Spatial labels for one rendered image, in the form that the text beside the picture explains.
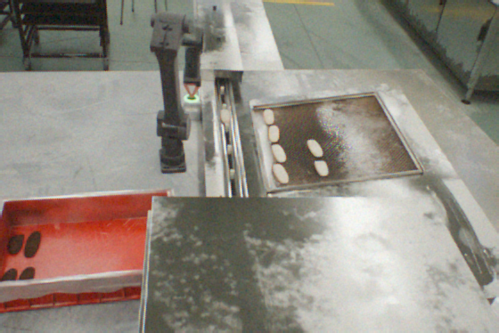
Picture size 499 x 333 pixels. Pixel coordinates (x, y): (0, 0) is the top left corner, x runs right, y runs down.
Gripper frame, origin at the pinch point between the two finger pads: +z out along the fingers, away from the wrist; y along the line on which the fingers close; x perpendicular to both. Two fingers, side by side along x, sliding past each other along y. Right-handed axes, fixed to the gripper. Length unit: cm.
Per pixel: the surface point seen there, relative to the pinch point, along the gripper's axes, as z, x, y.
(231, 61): -0.7, 17.2, -28.5
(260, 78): 9.3, 31.7, -32.9
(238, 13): 11, 28, -112
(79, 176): 8, -36, 39
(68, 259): 8, -34, 76
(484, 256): -8, 75, 90
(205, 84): 4.9, 6.0, -18.2
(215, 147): 4.4, 8.0, 27.4
